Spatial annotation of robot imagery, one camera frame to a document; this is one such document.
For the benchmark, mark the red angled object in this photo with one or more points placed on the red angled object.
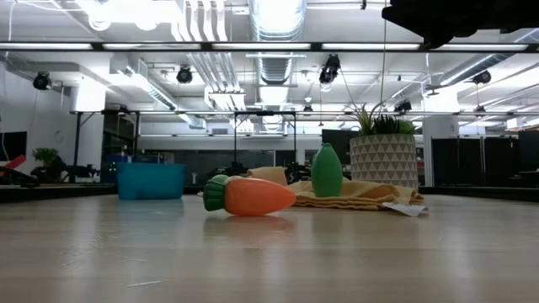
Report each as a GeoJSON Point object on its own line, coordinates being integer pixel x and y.
{"type": "Point", "coordinates": [14, 162]}

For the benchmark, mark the small background potted plant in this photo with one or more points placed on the small background potted plant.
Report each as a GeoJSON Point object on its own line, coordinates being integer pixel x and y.
{"type": "Point", "coordinates": [46, 156]}

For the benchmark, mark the black cabinets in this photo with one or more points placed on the black cabinets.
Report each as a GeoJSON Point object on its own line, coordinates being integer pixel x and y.
{"type": "Point", "coordinates": [463, 160]}

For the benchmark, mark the green toy pepper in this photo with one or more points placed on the green toy pepper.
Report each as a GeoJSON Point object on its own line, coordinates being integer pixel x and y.
{"type": "Point", "coordinates": [327, 170]}

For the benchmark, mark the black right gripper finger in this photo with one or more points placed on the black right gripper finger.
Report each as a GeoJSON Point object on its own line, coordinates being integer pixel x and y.
{"type": "Point", "coordinates": [404, 12]}

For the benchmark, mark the orange toy carrot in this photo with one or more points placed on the orange toy carrot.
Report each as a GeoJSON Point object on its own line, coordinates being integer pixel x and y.
{"type": "Point", "coordinates": [252, 197]}

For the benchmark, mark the black hanging spotlight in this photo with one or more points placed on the black hanging spotlight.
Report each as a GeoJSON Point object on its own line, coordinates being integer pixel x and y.
{"type": "Point", "coordinates": [482, 77]}
{"type": "Point", "coordinates": [184, 75]}
{"type": "Point", "coordinates": [42, 81]}
{"type": "Point", "coordinates": [329, 69]}

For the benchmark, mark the succulent in patterned pot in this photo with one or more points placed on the succulent in patterned pot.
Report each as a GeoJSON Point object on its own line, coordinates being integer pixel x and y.
{"type": "Point", "coordinates": [383, 160]}

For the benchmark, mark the black wall monitor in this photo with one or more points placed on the black wall monitor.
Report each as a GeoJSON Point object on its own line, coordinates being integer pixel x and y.
{"type": "Point", "coordinates": [12, 145]}

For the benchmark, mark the orange-yellow cloth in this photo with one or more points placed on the orange-yellow cloth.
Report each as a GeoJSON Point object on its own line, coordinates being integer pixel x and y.
{"type": "Point", "coordinates": [358, 195]}

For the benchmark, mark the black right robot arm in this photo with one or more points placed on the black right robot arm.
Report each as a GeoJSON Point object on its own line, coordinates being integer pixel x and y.
{"type": "Point", "coordinates": [522, 14]}

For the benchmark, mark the white paper tag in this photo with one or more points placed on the white paper tag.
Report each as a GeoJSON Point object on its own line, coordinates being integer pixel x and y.
{"type": "Point", "coordinates": [406, 209]}

